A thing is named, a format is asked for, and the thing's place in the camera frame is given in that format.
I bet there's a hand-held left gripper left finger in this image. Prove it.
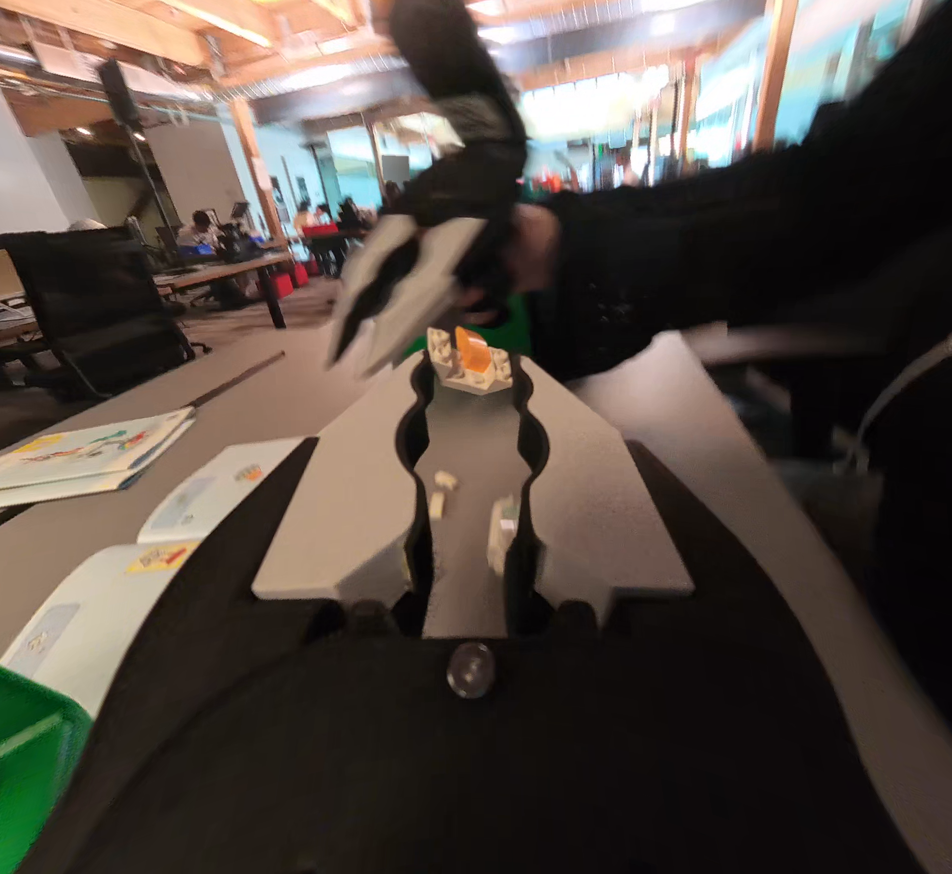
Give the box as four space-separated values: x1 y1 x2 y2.
251 352 436 638

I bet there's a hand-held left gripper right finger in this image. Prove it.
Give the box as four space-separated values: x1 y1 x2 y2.
506 355 696 638

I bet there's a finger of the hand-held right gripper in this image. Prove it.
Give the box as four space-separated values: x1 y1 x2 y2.
359 218 490 380
325 213 419 371

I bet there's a white and orange lego assembly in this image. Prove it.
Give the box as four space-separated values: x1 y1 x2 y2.
426 325 516 393

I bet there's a green plastic parts bin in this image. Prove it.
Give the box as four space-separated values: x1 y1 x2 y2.
0 666 94 860

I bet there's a white lego body assembly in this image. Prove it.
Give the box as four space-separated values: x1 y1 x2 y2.
487 493 523 576

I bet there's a person's right hand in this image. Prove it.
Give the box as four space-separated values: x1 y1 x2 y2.
509 204 564 296

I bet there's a wooden office table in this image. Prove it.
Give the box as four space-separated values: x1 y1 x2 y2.
152 249 295 330

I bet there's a closed instruction booklet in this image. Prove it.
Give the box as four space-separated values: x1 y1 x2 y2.
0 409 196 509

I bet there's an open instruction booklet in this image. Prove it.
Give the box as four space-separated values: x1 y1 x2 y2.
0 437 317 717

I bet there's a black mesh office chair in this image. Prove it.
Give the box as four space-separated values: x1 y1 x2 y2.
0 227 198 399

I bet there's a person's black sweater torso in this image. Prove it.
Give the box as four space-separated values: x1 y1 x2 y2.
863 338 952 674

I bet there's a black hanging speaker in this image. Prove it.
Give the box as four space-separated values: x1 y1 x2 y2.
99 61 144 127

